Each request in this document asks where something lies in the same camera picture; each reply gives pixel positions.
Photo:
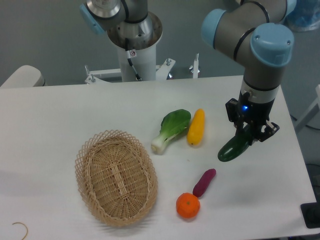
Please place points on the black device at edge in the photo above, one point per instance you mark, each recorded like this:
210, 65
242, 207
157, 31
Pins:
311, 214

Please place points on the orange tangerine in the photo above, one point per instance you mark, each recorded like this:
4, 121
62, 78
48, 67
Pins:
187, 205

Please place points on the white chair back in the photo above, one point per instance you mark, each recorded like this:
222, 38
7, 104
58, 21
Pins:
25, 76

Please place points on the green bok choy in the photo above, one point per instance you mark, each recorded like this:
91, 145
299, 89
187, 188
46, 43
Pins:
172, 125

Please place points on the blue plastic bag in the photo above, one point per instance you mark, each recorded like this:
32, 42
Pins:
305, 16

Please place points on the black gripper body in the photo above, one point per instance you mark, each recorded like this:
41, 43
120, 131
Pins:
245, 110

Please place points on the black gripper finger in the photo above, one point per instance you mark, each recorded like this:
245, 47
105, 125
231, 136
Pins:
241, 128
267, 131

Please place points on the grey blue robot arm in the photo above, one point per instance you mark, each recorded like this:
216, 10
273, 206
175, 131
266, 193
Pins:
252, 35

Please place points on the purple sweet potato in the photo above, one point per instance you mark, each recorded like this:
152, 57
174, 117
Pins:
204, 182

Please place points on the white metal frame right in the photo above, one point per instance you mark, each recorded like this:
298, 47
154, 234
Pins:
309, 113

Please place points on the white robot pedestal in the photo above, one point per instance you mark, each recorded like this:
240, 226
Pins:
135, 44

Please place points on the dark green cucumber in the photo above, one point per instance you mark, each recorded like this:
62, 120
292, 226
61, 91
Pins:
237, 145

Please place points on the woven wicker basket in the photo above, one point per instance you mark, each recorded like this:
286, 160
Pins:
116, 178

